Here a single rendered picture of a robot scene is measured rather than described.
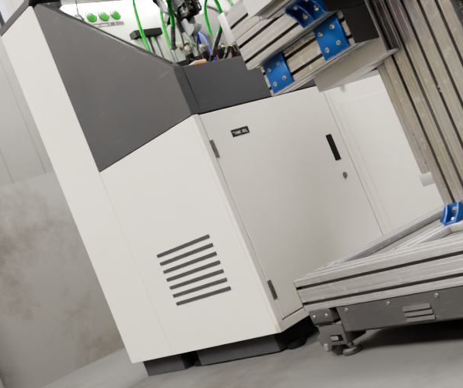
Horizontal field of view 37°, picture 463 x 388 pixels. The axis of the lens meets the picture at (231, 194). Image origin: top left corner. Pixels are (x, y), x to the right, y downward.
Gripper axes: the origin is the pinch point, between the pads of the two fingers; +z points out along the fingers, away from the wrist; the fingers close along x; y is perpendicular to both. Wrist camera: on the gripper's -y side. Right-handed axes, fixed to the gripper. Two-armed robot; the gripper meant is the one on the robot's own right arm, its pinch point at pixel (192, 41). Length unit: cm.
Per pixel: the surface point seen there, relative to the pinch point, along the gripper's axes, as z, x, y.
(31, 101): -7, -35, -61
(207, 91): 25.4, -25.1, 21.6
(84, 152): 22, -35, -40
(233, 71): 20.3, -9.8, 21.6
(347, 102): 41, 44, 22
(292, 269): 88, -20, 22
